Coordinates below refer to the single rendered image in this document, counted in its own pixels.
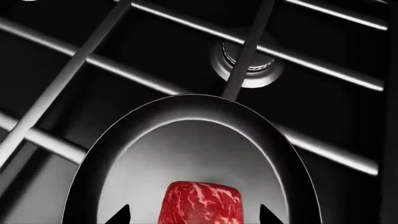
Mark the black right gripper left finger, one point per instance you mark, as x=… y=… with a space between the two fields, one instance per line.
x=122 y=217

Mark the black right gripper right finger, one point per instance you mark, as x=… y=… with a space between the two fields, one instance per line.
x=268 y=217

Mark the red marbled meat chunk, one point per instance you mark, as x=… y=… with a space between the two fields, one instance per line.
x=199 y=203

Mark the silver gas burner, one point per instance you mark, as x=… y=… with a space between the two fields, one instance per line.
x=248 y=67

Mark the dark metal pan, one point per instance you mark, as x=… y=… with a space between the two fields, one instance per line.
x=192 y=144

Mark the black stove grate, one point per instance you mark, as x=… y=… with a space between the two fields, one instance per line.
x=199 y=46

